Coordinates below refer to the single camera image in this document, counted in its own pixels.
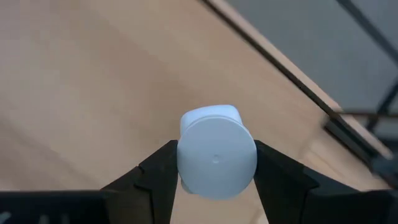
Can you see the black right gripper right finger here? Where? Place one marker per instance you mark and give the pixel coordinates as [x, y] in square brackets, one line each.
[286, 196]

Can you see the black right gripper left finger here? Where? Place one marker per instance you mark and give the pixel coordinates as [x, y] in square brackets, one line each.
[149, 196]

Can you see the small white medicine bottle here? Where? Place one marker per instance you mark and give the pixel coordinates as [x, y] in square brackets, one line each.
[214, 155]

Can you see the wooden shelf black metal frame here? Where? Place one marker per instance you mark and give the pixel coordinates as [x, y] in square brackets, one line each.
[93, 93]

